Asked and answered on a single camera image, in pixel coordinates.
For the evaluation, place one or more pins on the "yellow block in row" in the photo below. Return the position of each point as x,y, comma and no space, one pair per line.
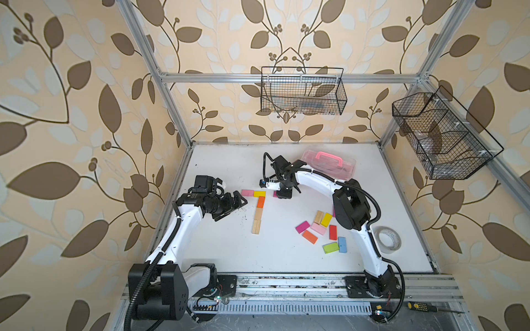
259,193

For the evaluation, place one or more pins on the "right black wire basket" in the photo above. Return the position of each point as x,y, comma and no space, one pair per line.
449,141

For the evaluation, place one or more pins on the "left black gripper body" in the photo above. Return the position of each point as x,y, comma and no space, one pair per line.
219,205

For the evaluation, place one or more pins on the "pink plastic storage box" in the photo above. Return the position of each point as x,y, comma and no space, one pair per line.
329,164

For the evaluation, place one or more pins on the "pink block in row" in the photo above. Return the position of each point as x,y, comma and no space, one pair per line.
247,193

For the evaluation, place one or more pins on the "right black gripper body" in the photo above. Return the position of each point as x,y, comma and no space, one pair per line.
286,189

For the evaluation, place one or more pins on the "white tape roll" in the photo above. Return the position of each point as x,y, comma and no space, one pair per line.
387,239

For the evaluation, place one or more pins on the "light pink block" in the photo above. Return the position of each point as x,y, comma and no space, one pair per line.
319,229

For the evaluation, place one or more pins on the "natural wood block in pile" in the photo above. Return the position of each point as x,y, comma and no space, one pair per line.
319,217

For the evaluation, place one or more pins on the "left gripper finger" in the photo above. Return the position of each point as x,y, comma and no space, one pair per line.
236,202
218,186

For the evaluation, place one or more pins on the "natural wood block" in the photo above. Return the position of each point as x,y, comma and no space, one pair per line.
319,217
258,215
256,226

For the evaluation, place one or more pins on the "yellow black screwdriver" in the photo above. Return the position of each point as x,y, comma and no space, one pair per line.
428,308

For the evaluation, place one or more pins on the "yellow block in pile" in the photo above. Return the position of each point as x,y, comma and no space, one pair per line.
326,220

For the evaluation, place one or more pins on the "orange block in pile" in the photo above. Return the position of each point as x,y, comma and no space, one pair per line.
310,237

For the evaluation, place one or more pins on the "black wire basket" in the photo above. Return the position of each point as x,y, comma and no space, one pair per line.
449,141
303,90

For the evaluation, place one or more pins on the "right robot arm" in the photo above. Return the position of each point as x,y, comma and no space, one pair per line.
355,210

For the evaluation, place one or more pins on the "back black wire basket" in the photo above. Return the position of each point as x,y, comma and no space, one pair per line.
303,90

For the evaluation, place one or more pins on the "blue block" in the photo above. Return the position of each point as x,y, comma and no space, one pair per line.
342,245

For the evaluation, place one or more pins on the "orange block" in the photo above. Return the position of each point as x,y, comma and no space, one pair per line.
261,201
310,237

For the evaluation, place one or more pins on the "green block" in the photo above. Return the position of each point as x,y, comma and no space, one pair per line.
330,248

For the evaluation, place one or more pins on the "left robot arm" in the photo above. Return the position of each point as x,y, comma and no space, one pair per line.
159,290

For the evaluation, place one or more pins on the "red block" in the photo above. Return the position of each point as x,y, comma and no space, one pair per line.
333,233

